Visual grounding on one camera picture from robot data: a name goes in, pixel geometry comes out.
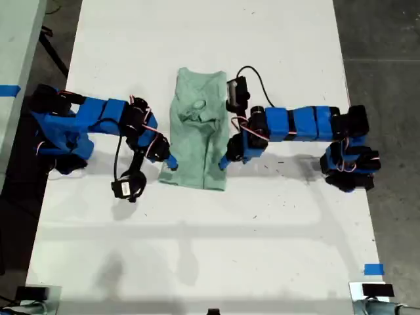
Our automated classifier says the pale green T-shirt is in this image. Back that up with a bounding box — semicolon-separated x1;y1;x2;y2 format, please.
157;67;230;192

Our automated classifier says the black stand leg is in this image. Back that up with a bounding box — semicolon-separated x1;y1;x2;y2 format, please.
38;27;70;78

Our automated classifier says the pale grey side table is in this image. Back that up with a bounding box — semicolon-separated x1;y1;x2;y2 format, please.
0;0;49;194

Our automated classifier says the short blue tape strip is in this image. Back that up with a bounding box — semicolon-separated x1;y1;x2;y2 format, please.
364;263;385;276

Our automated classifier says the shiny metal plate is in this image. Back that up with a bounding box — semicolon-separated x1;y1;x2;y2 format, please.
24;283;62;315
348;281;391;315

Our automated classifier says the small black box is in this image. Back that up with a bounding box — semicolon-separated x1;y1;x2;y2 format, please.
15;286;50;300
362;283;394;296

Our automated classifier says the grey metal tube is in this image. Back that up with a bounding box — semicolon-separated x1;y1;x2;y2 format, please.
353;299;420;315

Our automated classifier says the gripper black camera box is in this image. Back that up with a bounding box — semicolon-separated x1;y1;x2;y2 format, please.
110;170;148;203
225;77;252;112

